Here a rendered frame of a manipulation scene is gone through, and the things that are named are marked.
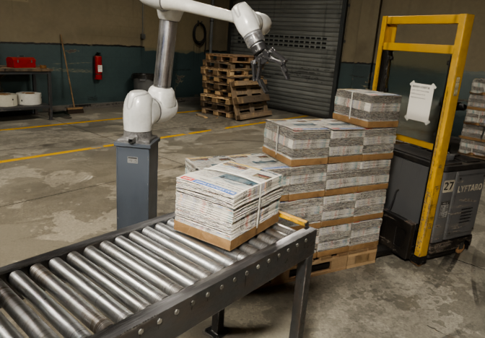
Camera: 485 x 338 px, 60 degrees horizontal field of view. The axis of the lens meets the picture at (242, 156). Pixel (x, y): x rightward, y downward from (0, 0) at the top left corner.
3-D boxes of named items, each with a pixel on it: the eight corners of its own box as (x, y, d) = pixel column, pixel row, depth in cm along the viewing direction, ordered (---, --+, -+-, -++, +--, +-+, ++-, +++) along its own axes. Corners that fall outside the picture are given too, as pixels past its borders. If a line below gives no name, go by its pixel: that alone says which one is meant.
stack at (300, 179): (179, 272, 294) (183, 157, 273) (315, 246, 347) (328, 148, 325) (200, 303, 261) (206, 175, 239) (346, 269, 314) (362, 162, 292)
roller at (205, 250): (161, 230, 185) (161, 219, 184) (242, 272, 156) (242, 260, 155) (151, 233, 182) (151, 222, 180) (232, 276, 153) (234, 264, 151)
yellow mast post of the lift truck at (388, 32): (352, 219, 384) (382, 16, 339) (359, 217, 388) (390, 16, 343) (359, 222, 376) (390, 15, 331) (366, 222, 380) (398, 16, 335)
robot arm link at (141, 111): (116, 129, 233) (116, 89, 228) (138, 125, 249) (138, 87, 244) (140, 133, 227) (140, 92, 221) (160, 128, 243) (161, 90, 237)
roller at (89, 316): (42, 272, 147) (41, 259, 145) (119, 339, 118) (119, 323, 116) (27, 278, 143) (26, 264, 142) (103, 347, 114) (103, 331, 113)
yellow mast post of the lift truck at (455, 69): (409, 252, 328) (455, 14, 283) (418, 250, 332) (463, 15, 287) (418, 257, 320) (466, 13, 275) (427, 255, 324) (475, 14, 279)
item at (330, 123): (300, 120, 304) (300, 118, 304) (331, 119, 317) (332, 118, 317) (333, 131, 272) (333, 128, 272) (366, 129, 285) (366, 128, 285)
